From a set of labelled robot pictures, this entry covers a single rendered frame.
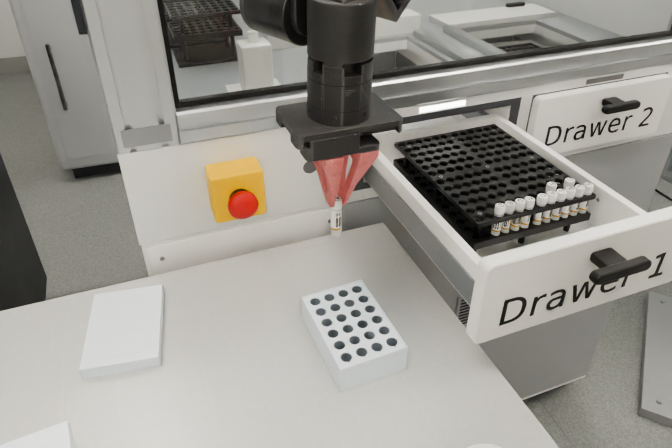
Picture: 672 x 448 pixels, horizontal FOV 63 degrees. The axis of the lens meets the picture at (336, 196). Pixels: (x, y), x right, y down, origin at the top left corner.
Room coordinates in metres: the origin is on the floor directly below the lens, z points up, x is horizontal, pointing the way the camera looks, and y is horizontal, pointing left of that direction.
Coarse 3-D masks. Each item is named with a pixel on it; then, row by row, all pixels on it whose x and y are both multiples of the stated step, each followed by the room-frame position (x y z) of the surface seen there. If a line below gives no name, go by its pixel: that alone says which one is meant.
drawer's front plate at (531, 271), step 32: (608, 224) 0.49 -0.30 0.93; (640, 224) 0.49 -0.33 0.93; (512, 256) 0.43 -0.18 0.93; (544, 256) 0.44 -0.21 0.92; (576, 256) 0.46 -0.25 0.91; (480, 288) 0.42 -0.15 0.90; (512, 288) 0.43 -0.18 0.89; (544, 288) 0.44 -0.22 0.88; (608, 288) 0.48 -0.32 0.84; (640, 288) 0.50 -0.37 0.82; (480, 320) 0.42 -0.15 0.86; (544, 320) 0.45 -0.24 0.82
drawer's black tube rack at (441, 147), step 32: (480, 128) 0.78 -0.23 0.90; (416, 160) 0.68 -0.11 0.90; (448, 160) 0.68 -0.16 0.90; (480, 160) 0.68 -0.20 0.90; (512, 160) 0.68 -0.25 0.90; (544, 160) 0.68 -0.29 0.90; (448, 192) 0.60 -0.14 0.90; (480, 192) 0.60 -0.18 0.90; (512, 192) 0.60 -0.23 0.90; (544, 192) 0.60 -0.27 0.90; (544, 224) 0.57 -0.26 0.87
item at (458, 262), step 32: (416, 128) 0.79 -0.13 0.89; (448, 128) 0.81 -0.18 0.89; (512, 128) 0.79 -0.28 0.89; (384, 160) 0.69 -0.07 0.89; (384, 192) 0.67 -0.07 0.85; (416, 192) 0.61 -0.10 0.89; (608, 192) 0.61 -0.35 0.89; (416, 224) 0.58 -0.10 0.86; (448, 224) 0.53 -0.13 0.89; (576, 224) 0.61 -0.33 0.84; (448, 256) 0.50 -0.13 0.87; (480, 256) 0.55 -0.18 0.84
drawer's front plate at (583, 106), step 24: (552, 96) 0.84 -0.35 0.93; (576, 96) 0.85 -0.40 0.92; (600, 96) 0.87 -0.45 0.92; (624, 96) 0.89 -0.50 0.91; (648, 96) 0.91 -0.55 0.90; (552, 120) 0.84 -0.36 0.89; (576, 120) 0.86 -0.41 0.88; (600, 120) 0.88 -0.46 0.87; (624, 120) 0.90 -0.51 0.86; (648, 120) 0.92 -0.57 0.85; (576, 144) 0.86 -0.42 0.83
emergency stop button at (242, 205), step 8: (240, 192) 0.60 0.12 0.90; (248, 192) 0.61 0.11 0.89; (232, 200) 0.59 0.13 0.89; (240, 200) 0.59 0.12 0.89; (248, 200) 0.60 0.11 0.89; (256, 200) 0.61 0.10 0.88; (232, 208) 0.59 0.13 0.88; (240, 208) 0.59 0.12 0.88; (248, 208) 0.60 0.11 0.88; (256, 208) 0.60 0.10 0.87; (232, 216) 0.59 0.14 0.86; (240, 216) 0.59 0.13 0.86; (248, 216) 0.60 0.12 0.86
